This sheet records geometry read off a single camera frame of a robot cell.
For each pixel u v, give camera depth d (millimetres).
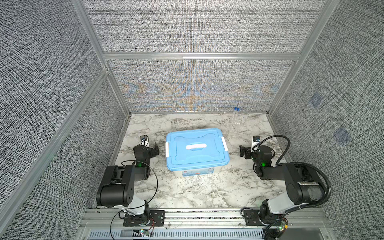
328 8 701
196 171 811
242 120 1151
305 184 462
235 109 1027
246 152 841
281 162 673
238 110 1016
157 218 736
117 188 450
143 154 697
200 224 732
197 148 787
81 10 704
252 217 730
